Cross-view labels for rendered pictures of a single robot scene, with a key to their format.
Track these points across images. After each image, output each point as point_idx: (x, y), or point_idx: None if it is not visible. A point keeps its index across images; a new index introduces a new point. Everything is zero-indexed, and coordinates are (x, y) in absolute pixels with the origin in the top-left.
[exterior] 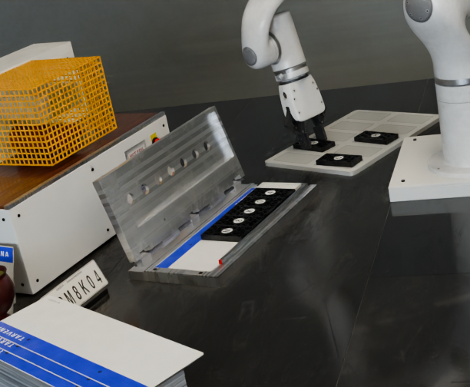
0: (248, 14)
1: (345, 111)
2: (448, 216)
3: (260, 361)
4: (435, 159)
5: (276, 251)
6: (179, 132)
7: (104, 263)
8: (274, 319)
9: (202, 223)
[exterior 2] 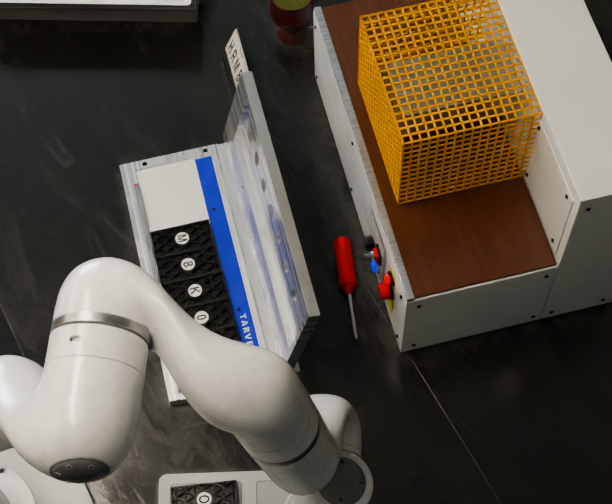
0: (325, 395)
1: None
2: None
3: None
4: (23, 499)
5: (114, 256)
6: (282, 226)
7: (307, 158)
8: (20, 150)
9: (242, 252)
